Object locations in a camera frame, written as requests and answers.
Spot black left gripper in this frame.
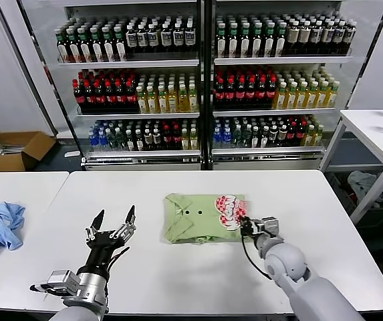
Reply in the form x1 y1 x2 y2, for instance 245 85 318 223
82 205 136 272

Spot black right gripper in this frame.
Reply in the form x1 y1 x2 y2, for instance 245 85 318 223
239 215 263 238

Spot light green polo shirt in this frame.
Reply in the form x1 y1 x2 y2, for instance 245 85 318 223
163 193 253 245

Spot small red-cap cola bottle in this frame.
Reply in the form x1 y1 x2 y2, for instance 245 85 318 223
286 122 297 147
162 125 172 150
295 122 306 147
171 125 182 150

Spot open cardboard box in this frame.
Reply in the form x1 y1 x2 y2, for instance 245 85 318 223
0 131 57 172

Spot green-cap yellow juice bottle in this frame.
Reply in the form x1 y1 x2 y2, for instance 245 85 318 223
146 84 157 114
317 81 328 109
156 84 168 114
307 82 318 110
286 82 297 110
136 85 147 114
327 81 340 109
177 84 188 113
296 82 308 110
187 83 199 113
276 82 287 110
166 84 178 114

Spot grey metal bars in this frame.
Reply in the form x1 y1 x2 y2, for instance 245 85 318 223
0 142 23 155

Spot grey-white cloth pile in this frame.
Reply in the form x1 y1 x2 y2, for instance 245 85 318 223
347 170 383 203

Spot white side table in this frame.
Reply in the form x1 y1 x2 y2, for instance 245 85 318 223
320 108 383 225

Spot glass-sided drinks display shelf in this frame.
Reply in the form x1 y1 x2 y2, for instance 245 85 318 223
204 0 383 171
0 0 209 171

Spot green-cap dark bottle white label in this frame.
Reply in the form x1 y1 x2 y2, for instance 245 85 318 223
275 23 287 58
66 29 79 64
114 27 127 62
227 25 239 59
215 25 227 59
55 29 68 64
90 29 102 63
78 29 91 63
263 24 275 58
102 28 115 62
239 24 252 59
251 24 264 59

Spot white-cap dark bottle navy label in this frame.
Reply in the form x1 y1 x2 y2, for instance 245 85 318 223
309 21 322 55
136 25 149 54
172 24 184 54
344 21 358 55
320 21 333 55
148 25 160 54
184 24 197 54
332 21 345 55
160 25 172 54
125 25 138 54

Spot white-cap dark bottle beige label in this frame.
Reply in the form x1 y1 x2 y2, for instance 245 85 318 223
286 22 299 55
297 21 310 55

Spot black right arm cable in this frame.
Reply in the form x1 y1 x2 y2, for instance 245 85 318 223
239 230 272 278

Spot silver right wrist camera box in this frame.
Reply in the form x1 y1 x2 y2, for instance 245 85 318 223
261 216 281 239

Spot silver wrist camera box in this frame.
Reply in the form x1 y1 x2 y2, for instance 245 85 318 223
45 270 78 295
261 216 281 239

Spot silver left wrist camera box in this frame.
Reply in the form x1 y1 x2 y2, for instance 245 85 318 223
45 270 78 295

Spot black-white left arm cable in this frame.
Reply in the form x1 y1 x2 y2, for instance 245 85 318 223
29 282 63 297

